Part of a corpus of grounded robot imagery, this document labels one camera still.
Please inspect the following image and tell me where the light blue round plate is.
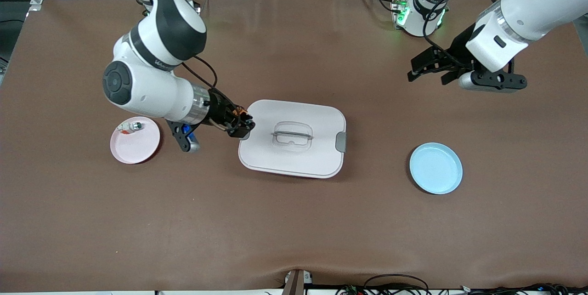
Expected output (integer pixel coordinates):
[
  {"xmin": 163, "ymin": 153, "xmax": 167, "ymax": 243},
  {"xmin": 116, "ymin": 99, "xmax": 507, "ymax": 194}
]
[{"xmin": 409, "ymin": 142, "xmax": 464, "ymax": 195}]

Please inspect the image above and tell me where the white lidded storage box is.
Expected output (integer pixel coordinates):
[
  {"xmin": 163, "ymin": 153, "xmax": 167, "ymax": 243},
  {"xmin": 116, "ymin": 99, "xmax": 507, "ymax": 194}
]
[{"xmin": 238, "ymin": 99, "xmax": 347, "ymax": 179}]

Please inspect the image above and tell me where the pink round plate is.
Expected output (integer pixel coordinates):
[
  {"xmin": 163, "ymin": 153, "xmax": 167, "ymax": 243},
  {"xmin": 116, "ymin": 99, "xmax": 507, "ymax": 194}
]
[{"xmin": 110, "ymin": 116, "xmax": 161, "ymax": 165}]

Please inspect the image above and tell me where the black looped cable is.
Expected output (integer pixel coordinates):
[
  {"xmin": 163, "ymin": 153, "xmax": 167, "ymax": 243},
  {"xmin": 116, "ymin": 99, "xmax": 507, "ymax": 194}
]
[{"xmin": 362, "ymin": 274, "xmax": 430, "ymax": 295}]

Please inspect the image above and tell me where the black cable bundle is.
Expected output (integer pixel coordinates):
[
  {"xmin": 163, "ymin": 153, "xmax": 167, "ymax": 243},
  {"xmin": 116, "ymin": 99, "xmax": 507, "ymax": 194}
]
[{"xmin": 335, "ymin": 284, "xmax": 588, "ymax": 295}]

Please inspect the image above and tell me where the white switch with green button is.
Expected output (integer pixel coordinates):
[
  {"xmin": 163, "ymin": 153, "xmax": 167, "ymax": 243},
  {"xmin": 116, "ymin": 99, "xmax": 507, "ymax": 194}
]
[{"xmin": 117, "ymin": 121, "xmax": 143, "ymax": 135}]

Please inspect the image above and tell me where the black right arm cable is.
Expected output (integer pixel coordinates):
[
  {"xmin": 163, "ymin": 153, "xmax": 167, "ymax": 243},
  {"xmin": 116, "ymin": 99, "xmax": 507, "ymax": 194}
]
[{"xmin": 181, "ymin": 54, "xmax": 219, "ymax": 99}]

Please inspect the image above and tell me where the metal clamp bracket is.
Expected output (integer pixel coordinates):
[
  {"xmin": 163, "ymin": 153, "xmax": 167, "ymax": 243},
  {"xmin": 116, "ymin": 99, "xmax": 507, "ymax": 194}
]
[{"xmin": 282, "ymin": 269, "xmax": 314, "ymax": 295}]

